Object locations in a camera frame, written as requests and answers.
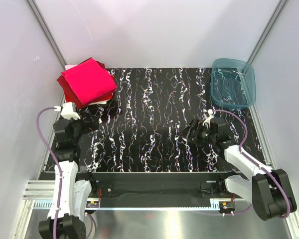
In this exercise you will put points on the stack of folded t shirts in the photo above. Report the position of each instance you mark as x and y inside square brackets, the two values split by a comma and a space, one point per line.
[100, 101]

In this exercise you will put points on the black marble pattern mat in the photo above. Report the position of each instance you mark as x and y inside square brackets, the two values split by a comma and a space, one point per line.
[138, 127]

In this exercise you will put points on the teal translucent plastic bin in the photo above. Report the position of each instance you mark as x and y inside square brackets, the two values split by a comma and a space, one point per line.
[233, 84]

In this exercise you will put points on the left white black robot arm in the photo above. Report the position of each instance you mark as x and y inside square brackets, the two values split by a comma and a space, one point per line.
[65, 219]

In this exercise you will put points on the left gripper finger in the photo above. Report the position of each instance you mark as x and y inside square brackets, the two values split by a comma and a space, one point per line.
[92, 122]
[85, 143]

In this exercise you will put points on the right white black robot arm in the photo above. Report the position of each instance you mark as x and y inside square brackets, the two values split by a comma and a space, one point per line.
[251, 164]

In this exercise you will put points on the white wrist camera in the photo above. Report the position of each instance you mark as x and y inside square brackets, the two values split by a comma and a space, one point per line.
[207, 121]
[68, 111]

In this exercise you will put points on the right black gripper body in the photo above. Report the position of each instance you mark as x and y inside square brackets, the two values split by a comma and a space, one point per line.
[203, 134]

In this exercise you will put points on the left aluminium corner post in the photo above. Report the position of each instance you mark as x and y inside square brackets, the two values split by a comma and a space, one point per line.
[46, 31]

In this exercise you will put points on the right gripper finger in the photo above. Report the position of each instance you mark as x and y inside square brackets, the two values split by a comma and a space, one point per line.
[192, 143]
[185, 133]

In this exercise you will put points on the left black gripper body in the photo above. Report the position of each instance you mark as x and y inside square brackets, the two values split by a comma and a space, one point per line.
[82, 127]

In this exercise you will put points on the aluminium corner post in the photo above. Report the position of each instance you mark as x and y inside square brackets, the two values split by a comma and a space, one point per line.
[267, 30]
[46, 31]

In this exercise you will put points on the aluminium frame rail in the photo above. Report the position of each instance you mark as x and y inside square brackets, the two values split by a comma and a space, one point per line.
[43, 190]

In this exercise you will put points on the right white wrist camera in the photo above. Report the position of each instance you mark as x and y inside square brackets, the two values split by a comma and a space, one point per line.
[207, 121]

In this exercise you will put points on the right aluminium corner post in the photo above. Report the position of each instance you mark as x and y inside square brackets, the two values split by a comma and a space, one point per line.
[267, 30]

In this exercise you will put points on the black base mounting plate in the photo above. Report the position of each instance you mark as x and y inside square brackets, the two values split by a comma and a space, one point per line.
[160, 189]

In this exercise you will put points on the bright pink t shirt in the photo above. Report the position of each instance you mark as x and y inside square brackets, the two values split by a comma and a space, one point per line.
[88, 82]

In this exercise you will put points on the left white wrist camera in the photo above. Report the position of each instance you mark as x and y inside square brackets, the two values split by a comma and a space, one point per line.
[68, 111]

